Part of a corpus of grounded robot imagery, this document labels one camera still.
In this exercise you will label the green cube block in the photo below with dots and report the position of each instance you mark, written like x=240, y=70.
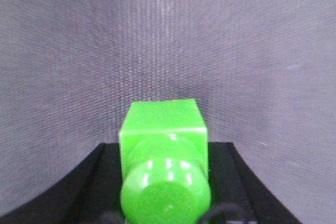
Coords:
x=172, y=129

